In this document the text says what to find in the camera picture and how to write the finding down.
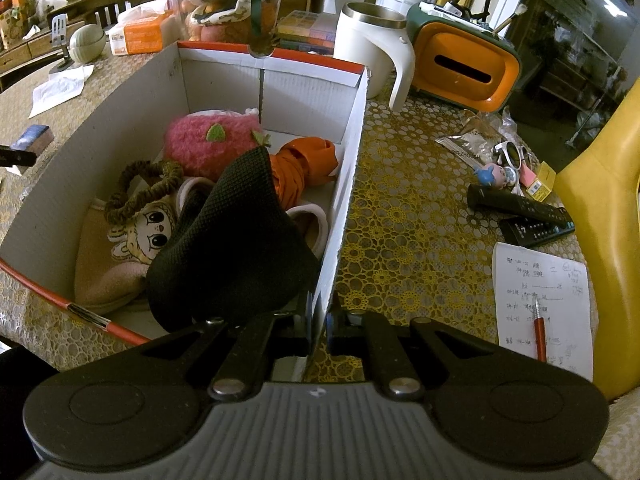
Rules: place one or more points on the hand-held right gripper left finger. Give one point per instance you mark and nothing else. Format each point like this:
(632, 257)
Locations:
(306, 327)

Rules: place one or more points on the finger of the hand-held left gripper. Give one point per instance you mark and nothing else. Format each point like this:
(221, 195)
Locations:
(20, 156)

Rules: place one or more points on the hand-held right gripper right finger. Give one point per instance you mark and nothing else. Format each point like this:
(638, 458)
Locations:
(334, 327)

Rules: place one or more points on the small blue box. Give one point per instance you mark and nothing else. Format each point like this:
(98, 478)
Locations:
(32, 136)

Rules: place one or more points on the black mesh cloth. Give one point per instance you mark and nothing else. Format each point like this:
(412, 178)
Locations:
(235, 240)

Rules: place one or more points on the beige fleece hat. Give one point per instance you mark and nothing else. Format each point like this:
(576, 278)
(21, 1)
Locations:
(100, 270)

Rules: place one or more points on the olive green scrunchie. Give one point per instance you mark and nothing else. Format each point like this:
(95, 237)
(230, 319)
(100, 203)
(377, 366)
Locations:
(170, 175)

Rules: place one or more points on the orange cloth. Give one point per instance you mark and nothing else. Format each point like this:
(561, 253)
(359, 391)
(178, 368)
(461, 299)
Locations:
(300, 165)

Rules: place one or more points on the pink fuzzy plush toy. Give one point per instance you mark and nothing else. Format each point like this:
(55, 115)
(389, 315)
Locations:
(200, 150)

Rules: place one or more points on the white and orange cardboard box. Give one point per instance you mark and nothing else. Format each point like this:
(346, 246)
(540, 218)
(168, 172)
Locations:
(310, 110)

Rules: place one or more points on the white paper sheet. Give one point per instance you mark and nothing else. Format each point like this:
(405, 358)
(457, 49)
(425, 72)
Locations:
(60, 90)

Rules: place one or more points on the grey phone stand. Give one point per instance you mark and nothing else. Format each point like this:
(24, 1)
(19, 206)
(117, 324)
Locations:
(59, 27)

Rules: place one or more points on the wooden television cabinet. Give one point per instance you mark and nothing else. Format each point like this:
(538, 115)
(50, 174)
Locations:
(90, 2)

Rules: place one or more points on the orange tissue pack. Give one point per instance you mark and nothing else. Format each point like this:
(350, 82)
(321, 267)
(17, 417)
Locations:
(145, 35)

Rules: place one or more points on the white written notepad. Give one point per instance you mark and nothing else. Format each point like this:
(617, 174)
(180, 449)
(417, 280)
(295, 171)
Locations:
(515, 300)

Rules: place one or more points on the red pen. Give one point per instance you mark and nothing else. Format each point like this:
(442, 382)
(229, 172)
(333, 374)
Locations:
(540, 335)

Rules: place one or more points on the black remote control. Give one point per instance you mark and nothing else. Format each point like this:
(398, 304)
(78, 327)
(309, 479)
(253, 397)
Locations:
(525, 234)
(500, 199)

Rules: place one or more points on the small pink tube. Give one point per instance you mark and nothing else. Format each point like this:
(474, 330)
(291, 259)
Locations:
(527, 177)

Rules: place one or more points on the white sunglasses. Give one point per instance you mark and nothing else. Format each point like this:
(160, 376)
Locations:
(510, 152)

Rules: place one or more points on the small yellow box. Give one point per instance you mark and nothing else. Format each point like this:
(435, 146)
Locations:
(542, 180)

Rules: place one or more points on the orange and green tissue box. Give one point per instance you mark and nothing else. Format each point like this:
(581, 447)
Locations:
(435, 87)

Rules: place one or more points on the white mug with steel rim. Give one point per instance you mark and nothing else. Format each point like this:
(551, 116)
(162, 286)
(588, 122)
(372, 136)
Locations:
(360, 45)

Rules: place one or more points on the yellow giraffe chair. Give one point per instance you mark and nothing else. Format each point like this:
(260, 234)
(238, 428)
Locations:
(600, 210)

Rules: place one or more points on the stack of colourful books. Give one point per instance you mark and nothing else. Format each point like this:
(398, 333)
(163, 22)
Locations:
(305, 27)

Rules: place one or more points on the glass sliding door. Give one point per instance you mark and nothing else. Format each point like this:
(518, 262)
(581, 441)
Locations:
(575, 35)

